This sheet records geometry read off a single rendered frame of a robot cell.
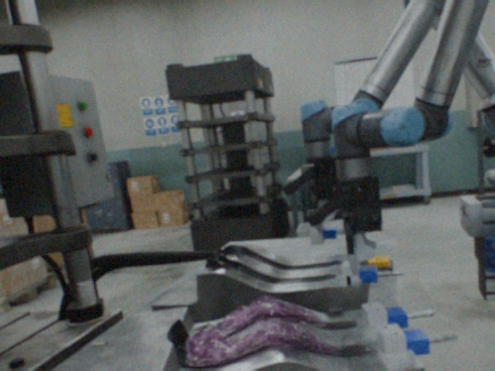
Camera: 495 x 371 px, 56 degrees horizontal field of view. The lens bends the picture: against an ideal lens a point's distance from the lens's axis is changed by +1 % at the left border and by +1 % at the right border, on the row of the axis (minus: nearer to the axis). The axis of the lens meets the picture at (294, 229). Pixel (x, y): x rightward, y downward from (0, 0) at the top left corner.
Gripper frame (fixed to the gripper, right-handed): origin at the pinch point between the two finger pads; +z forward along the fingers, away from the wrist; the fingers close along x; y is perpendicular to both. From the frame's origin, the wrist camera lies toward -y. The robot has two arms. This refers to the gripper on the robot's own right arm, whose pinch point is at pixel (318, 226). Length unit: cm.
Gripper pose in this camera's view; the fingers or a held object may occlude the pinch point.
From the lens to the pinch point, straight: 135.0
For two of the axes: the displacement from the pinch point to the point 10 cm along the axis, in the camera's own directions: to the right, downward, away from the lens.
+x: 2.1, -2.2, 9.5
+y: 9.7, -0.7, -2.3
